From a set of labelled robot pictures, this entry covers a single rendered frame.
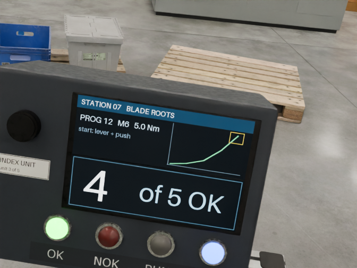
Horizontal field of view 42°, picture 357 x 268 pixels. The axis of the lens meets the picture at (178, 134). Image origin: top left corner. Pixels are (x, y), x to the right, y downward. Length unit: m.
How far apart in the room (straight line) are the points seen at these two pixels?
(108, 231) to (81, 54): 2.99
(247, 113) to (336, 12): 6.44
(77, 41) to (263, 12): 3.63
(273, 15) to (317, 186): 3.99
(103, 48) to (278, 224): 1.77
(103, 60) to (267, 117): 3.04
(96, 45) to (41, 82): 2.95
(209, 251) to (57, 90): 0.20
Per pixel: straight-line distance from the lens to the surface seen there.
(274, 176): 2.85
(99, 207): 0.45
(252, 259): 0.56
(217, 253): 0.44
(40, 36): 3.95
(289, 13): 6.60
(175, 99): 0.41
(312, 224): 2.54
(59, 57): 3.89
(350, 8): 9.03
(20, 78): 0.44
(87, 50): 3.39
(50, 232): 0.46
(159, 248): 0.44
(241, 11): 6.41
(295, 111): 3.60
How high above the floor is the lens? 1.41
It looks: 27 degrees down
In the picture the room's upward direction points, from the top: 8 degrees clockwise
